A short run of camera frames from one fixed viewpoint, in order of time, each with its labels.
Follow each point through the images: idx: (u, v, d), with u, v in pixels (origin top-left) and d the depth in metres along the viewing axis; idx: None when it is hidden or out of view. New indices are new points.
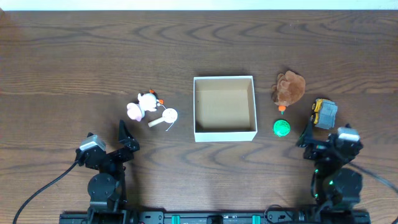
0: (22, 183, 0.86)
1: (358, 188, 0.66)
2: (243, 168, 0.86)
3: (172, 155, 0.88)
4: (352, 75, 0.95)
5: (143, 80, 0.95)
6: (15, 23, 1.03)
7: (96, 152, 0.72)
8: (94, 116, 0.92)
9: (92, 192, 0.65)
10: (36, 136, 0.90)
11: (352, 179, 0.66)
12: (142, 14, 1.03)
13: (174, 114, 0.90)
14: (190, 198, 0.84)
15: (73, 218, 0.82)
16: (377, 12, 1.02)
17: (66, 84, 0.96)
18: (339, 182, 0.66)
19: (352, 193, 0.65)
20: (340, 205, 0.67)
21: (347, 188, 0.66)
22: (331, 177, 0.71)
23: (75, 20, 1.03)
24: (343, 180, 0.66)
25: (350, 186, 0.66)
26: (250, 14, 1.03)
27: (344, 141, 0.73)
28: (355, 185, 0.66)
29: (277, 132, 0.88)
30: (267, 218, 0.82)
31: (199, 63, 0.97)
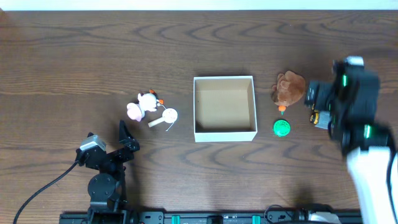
0: (22, 183, 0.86)
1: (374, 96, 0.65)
2: (243, 168, 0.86)
3: (173, 155, 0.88)
4: None
5: (143, 80, 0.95)
6: (15, 22, 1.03)
7: (96, 151, 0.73)
8: (94, 116, 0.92)
9: (92, 193, 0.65)
10: (36, 136, 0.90)
11: (372, 88, 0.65)
12: (142, 14, 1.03)
13: (174, 114, 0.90)
14: (190, 198, 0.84)
15: (73, 218, 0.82)
16: (377, 12, 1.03)
17: (66, 84, 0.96)
18: (362, 93, 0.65)
19: (365, 101, 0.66)
20: (361, 105, 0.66)
21: (371, 92, 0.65)
22: (353, 91, 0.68)
23: (76, 20, 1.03)
24: (363, 91, 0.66)
25: (373, 96, 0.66)
26: (250, 14, 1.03)
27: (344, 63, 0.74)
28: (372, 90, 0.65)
29: (277, 132, 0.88)
30: (267, 218, 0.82)
31: (199, 63, 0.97)
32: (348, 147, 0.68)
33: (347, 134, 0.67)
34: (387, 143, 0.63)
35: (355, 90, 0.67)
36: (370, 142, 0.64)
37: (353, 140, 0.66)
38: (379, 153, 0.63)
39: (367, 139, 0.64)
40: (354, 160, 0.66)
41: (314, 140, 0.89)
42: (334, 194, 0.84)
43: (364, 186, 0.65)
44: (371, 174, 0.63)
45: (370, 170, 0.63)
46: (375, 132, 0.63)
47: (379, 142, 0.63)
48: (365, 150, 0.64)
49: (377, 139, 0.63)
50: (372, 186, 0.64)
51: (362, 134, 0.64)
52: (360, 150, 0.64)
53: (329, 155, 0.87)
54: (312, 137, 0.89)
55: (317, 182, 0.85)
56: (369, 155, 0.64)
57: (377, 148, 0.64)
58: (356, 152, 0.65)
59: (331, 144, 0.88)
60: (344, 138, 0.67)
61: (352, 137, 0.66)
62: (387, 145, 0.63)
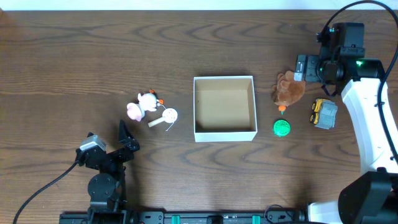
0: (22, 183, 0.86)
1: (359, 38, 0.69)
2: (243, 168, 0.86)
3: (172, 155, 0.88)
4: None
5: (143, 80, 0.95)
6: (14, 22, 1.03)
7: (96, 151, 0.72)
8: (94, 116, 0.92)
9: (92, 192, 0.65)
10: (36, 135, 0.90)
11: (353, 32, 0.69)
12: (142, 14, 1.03)
13: (174, 114, 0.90)
14: (190, 198, 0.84)
15: (73, 218, 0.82)
16: (377, 12, 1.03)
17: (66, 83, 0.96)
18: (347, 37, 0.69)
19: (352, 43, 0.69)
20: (349, 46, 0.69)
21: (356, 32, 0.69)
22: (339, 39, 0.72)
23: (75, 20, 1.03)
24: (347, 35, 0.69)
25: (359, 39, 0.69)
26: (250, 14, 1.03)
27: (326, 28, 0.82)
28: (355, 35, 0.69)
29: (277, 132, 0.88)
30: (266, 218, 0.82)
31: (199, 63, 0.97)
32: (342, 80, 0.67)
33: (341, 68, 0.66)
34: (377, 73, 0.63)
35: (341, 33, 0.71)
36: (361, 71, 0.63)
37: (346, 66, 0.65)
38: (369, 80, 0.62)
39: (360, 68, 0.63)
40: (349, 89, 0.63)
41: (314, 139, 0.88)
42: (334, 194, 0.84)
43: (359, 112, 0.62)
44: (365, 99, 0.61)
45: (364, 95, 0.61)
46: (365, 63, 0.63)
47: (369, 71, 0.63)
48: (357, 79, 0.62)
49: (369, 66, 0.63)
50: (366, 105, 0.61)
51: (354, 62, 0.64)
52: (351, 80, 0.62)
53: (329, 154, 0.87)
54: (312, 137, 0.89)
55: (317, 182, 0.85)
56: (367, 83, 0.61)
57: (369, 77, 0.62)
58: (350, 81, 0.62)
59: (331, 144, 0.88)
60: (337, 73, 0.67)
61: (344, 66, 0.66)
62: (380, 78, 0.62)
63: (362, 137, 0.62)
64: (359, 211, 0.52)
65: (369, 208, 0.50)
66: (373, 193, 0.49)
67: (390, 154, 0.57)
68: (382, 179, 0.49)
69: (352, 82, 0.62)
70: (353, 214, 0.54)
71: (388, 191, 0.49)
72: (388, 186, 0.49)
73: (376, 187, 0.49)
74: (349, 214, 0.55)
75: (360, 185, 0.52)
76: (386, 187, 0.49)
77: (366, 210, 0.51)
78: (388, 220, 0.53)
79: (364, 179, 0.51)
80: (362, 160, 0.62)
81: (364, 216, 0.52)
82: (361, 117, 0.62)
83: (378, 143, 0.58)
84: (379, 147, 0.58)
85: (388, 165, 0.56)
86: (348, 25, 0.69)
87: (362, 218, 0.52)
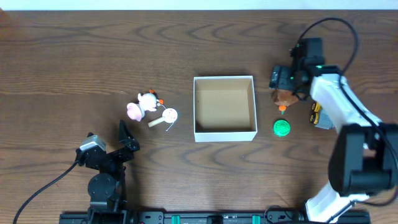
0: (22, 183, 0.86)
1: (319, 51, 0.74)
2: (243, 168, 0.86)
3: (172, 155, 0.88)
4: (352, 76, 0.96)
5: (143, 80, 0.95)
6: (14, 22, 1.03)
7: (96, 152, 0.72)
8: (94, 116, 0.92)
9: (92, 193, 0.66)
10: (36, 136, 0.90)
11: (313, 46, 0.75)
12: (142, 14, 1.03)
13: (174, 114, 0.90)
14: (190, 198, 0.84)
15: (73, 218, 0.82)
16: (377, 12, 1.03)
17: (66, 83, 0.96)
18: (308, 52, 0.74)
19: (313, 55, 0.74)
20: (312, 56, 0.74)
21: (317, 45, 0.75)
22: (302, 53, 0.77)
23: (75, 20, 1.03)
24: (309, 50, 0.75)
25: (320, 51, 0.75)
26: (250, 14, 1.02)
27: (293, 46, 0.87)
28: (316, 49, 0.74)
29: (277, 132, 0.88)
30: (267, 218, 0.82)
31: (199, 63, 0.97)
32: (307, 85, 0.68)
33: (306, 74, 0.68)
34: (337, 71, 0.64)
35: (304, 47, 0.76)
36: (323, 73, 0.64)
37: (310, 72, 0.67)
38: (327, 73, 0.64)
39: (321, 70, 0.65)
40: (316, 85, 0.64)
41: (314, 139, 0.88)
42: None
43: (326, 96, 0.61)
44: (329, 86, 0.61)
45: (327, 83, 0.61)
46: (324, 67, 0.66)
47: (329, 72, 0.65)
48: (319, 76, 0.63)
49: (328, 69, 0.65)
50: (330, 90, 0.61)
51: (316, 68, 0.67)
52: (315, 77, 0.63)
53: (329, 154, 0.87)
54: (312, 137, 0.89)
55: (318, 182, 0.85)
56: (329, 77, 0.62)
57: (329, 73, 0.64)
58: (316, 80, 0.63)
59: (331, 144, 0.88)
60: (303, 78, 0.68)
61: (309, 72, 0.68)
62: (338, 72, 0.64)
63: (334, 118, 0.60)
64: (344, 168, 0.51)
65: (352, 161, 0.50)
66: (351, 143, 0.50)
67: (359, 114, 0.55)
68: (356, 128, 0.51)
69: (316, 78, 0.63)
70: (340, 177, 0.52)
71: (361, 138, 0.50)
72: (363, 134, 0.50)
73: (353, 135, 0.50)
74: (337, 180, 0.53)
75: (339, 142, 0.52)
76: (361, 134, 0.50)
77: (351, 165, 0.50)
78: (375, 182, 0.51)
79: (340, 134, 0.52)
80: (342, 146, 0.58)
81: (351, 173, 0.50)
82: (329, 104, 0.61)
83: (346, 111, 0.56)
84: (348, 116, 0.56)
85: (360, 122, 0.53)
86: (310, 40, 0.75)
87: (351, 176, 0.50)
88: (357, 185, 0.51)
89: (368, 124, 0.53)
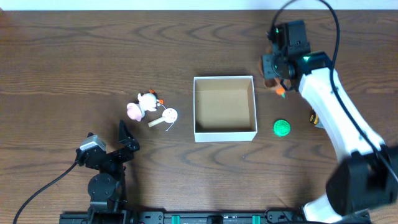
0: (22, 183, 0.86)
1: (302, 38, 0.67)
2: (243, 168, 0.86)
3: (172, 155, 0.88)
4: (352, 75, 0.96)
5: (143, 80, 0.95)
6: (14, 22, 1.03)
7: (96, 151, 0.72)
8: (94, 116, 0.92)
9: (92, 193, 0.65)
10: (36, 136, 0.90)
11: (294, 32, 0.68)
12: (142, 14, 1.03)
13: (174, 114, 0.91)
14: (190, 198, 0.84)
15: (73, 218, 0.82)
16: (377, 12, 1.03)
17: (66, 84, 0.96)
18: (291, 39, 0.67)
19: (297, 41, 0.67)
20: (294, 43, 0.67)
21: (296, 28, 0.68)
22: (283, 40, 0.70)
23: (75, 20, 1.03)
24: (291, 37, 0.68)
25: (303, 35, 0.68)
26: (250, 14, 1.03)
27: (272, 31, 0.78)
28: (298, 34, 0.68)
29: (277, 132, 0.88)
30: (267, 218, 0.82)
31: (199, 63, 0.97)
32: (296, 77, 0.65)
33: (291, 67, 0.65)
34: (329, 65, 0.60)
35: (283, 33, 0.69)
36: (310, 66, 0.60)
37: (295, 65, 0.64)
38: (318, 70, 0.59)
39: (308, 63, 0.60)
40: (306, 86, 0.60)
41: (314, 139, 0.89)
42: None
43: (319, 101, 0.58)
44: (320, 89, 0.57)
45: (319, 87, 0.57)
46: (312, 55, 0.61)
47: (319, 65, 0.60)
48: (308, 73, 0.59)
49: (317, 61, 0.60)
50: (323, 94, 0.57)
51: (302, 58, 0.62)
52: (304, 74, 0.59)
53: (329, 154, 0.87)
54: (312, 136, 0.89)
55: (318, 182, 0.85)
56: (321, 78, 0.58)
57: (319, 68, 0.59)
58: (303, 78, 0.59)
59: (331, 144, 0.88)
60: (289, 71, 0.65)
61: (293, 63, 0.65)
62: (331, 67, 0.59)
63: (329, 127, 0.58)
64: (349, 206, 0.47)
65: (359, 198, 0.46)
66: (354, 181, 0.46)
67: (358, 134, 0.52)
68: (355, 162, 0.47)
69: (305, 76, 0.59)
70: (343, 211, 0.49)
71: (364, 173, 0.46)
72: (364, 168, 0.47)
73: (355, 172, 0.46)
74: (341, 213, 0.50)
75: (339, 178, 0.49)
76: (362, 167, 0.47)
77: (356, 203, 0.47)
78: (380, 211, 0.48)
79: (339, 169, 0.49)
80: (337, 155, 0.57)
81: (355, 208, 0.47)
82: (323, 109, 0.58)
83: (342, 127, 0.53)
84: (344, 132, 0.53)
85: (359, 146, 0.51)
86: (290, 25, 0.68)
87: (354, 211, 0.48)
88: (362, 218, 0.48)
89: (369, 148, 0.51)
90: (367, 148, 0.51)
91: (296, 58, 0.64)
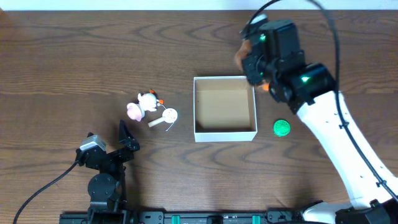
0: (22, 183, 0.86)
1: (296, 47, 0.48)
2: (243, 168, 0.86)
3: (172, 155, 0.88)
4: (352, 76, 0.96)
5: (143, 80, 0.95)
6: (14, 22, 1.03)
7: (96, 151, 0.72)
8: (94, 116, 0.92)
9: (92, 192, 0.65)
10: (36, 136, 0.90)
11: (287, 41, 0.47)
12: (142, 14, 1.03)
13: (175, 114, 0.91)
14: (190, 198, 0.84)
15: (73, 218, 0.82)
16: (377, 12, 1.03)
17: (66, 84, 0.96)
18: (284, 52, 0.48)
19: (291, 52, 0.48)
20: (287, 56, 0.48)
21: (289, 35, 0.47)
22: (270, 50, 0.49)
23: (75, 20, 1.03)
24: (283, 49, 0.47)
25: (296, 43, 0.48)
26: (250, 14, 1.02)
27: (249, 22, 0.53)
28: (292, 43, 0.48)
29: (277, 132, 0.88)
30: (266, 218, 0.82)
31: (199, 63, 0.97)
32: (291, 98, 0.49)
33: (288, 90, 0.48)
34: (330, 84, 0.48)
35: (269, 41, 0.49)
36: (309, 90, 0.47)
37: (291, 86, 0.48)
38: (323, 97, 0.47)
39: (308, 85, 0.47)
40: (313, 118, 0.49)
41: (314, 139, 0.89)
42: (334, 194, 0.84)
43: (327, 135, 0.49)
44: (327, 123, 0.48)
45: (326, 121, 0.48)
46: (311, 76, 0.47)
47: (318, 85, 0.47)
48: (311, 101, 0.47)
49: (316, 79, 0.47)
50: (331, 129, 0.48)
51: (298, 78, 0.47)
52: (306, 103, 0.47)
53: None
54: (312, 136, 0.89)
55: (318, 182, 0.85)
56: (326, 107, 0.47)
57: (320, 93, 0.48)
58: (303, 106, 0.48)
59: None
60: (284, 94, 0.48)
61: (290, 84, 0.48)
62: (335, 89, 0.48)
63: (339, 163, 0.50)
64: None
65: None
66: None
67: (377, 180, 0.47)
68: (375, 215, 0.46)
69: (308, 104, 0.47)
70: None
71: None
72: (384, 219, 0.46)
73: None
74: None
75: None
76: (382, 219, 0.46)
77: None
78: None
79: (357, 219, 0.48)
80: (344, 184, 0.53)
81: None
82: (330, 144, 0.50)
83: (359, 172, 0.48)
84: (361, 177, 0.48)
85: (379, 196, 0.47)
86: (280, 33, 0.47)
87: None
88: None
89: (388, 196, 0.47)
90: (387, 196, 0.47)
91: (291, 77, 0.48)
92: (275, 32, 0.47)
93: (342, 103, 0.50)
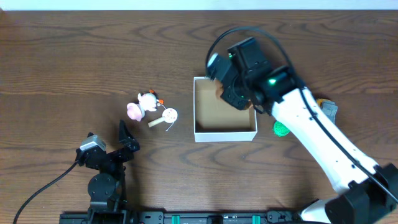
0: (22, 183, 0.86)
1: (259, 56, 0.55)
2: (243, 168, 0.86)
3: (172, 155, 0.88)
4: (352, 75, 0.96)
5: (143, 80, 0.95)
6: (14, 22, 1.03)
7: (96, 152, 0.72)
8: (94, 116, 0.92)
9: (92, 193, 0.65)
10: (36, 136, 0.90)
11: (249, 53, 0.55)
12: (142, 14, 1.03)
13: (174, 114, 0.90)
14: (190, 198, 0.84)
15: (73, 218, 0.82)
16: (377, 12, 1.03)
17: (66, 84, 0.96)
18: (249, 63, 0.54)
19: (255, 61, 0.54)
20: (253, 65, 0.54)
21: (252, 47, 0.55)
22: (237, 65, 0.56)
23: (75, 20, 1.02)
24: (247, 60, 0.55)
25: (259, 53, 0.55)
26: (250, 14, 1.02)
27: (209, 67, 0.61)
28: (254, 55, 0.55)
29: (277, 132, 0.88)
30: (266, 218, 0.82)
31: (199, 63, 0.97)
32: (265, 102, 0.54)
33: (259, 93, 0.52)
34: (296, 82, 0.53)
35: (236, 57, 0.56)
36: (277, 90, 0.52)
37: (261, 90, 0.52)
38: (291, 94, 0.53)
39: (276, 85, 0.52)
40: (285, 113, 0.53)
41: None
42: (333, 194, 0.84)
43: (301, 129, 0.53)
44: (298, 117, 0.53)
45: (298, 115, 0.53)
46: (276, 76, 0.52)
47: (285, 85, 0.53)
48: (280, 99, 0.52)
49: (282, 80, 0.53)
50: (304, 122, 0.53)
51: (267, 81, 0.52)
52: (276, 102, 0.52)
53: None
54: None
55: (317, 182, 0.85)
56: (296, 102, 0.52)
57: (287, 91, 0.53)
58: (275, 105, 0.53)
59: None
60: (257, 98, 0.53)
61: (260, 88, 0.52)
62: (300, 86, 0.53)
63: (318, 155, 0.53)
64: None
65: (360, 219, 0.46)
66: (357, 212, 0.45)
67: (351, 162, 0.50)
68: (356, 193, 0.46)
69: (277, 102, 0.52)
70: None
71: (364, 200, 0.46)
72: (365, 197, 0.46)
73: (357, 205, 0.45)
74: None
75: (340, 207, 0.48)
76: (363, 197, 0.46)
77: None
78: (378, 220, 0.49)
79: (339, 200, 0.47)
80: (325, 173, 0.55)
81: None
82: (305, 135, 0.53)
83: (333, 157, 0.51)
84: (336, 162, 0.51)
85: (355, 177, 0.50)
86: (241, 48, 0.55)
87: None
88: None
89: (364, 177, 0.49)
90: (364, 177, 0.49)
91: (260, 82, 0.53)
92: (237, 48, 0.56)
93: (311, 98, 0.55)
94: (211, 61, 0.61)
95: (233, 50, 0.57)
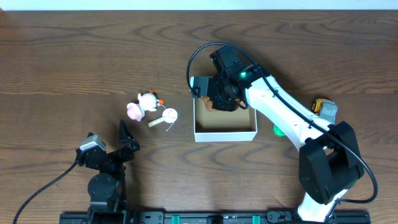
0: (22, 183, 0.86)
1: (234, 58, 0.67)
2: (243, 168, 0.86)
3: (172, 155, 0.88)
4: (352, 75, 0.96)
5: (143, 80, 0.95)
6: (13, 22, 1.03)
7: (96, 151, 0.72)
8: (94, 116, 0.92)
9: (92, 193, 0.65)
10: (36, 136, 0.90)
11: (227, 56, 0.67)
12: (142, 14, 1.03)
13: (174, 114, 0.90)
14: (190, 198, 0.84)
15: (73, 218, 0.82)
16: (378, 12, 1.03)
17: (65, 84, 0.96)
18: (227, 64, 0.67)
19: (232, 62, 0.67)
20: (230, 65, 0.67)
21: (228, 51, 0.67)
22: (218, 66, 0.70)
23: (76, 20, 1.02)
24: (226, 61, 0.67)
25: (234, 55, 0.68)
26: (250, 14, 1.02)
27: (193, 87, 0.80)
28: (232, 57, 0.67)
29: (277, 132, 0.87)
30: (266, 218, 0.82)
31: (199, 63, 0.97)
32: (240, 94, 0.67)
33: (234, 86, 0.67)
34: (262, 74, 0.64)
35: (217, 61, 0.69)
36: (248, 81, 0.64)
37: (236, 82, 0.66)
38: (256, 81, 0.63)
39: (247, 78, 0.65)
40: (249, 97, 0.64)
41: None
42: None
43: (265, 108, 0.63)
44: (263, 97, 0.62)
45: (262, 94, 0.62)
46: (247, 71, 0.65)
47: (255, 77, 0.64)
48: (249, 86, 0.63)
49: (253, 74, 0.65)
50: (267, 101, 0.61)
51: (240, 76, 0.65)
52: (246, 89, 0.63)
53: None
54: None
55: None
56: (260, 86, 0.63)
57: (255, 80, 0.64)
58: (246, 92, 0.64)
59: None
60: (233, 90, 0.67)
61: (236, 82, 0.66)
62: (264, 75, 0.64)
63: (283, 124, 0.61)
64: (320, 186, 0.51)
65: (321, 173, 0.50)
66: (315, 164, 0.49)
67: (307, 124, 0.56)
68: (313, 147, 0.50)
69: (247, 90, 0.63)
70: (318, 191, 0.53)
71: (321, 154, 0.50)
72: (322, 152, 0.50)
73: (314, 157, 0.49)
74: (314, 192, 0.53)
75: (303, 163, 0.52)
76: (320, 151, 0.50)
77: (323, 181, 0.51)
78: (346, 179, 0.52)
79: (301, 156, 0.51)
80: (291, 139, 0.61)
81: (326, 187, 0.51)
82: (269, 111, 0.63)
83: (293, 122, 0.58)
84: (296, 126, 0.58)
85: (311, 134, 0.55)
86: (221, 53, 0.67)
87: (326, 188, 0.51)
88: (334, 190, 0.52)
89: (320, 133, 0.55)
90: (319, 132, 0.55)
91: (236, 77, 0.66)
92: (217, 53, 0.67)
93: (274, 82, 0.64)
94: (193, 83, 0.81)
95: (214, 55, 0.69)
